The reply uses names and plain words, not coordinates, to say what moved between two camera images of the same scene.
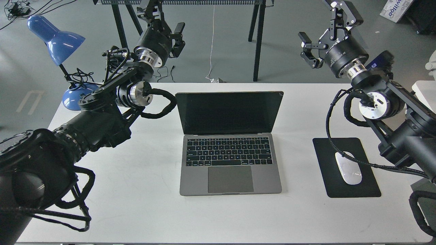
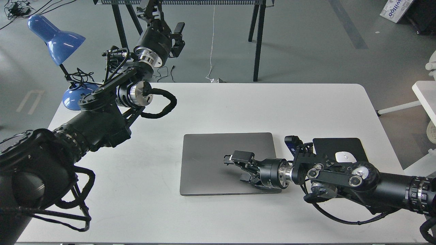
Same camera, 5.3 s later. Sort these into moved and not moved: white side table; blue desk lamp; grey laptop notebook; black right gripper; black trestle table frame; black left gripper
Moved: grey laptop notebook; black right gripper
Not moved: black trestle table frame; blue desk lamp; white side table; black left gripper
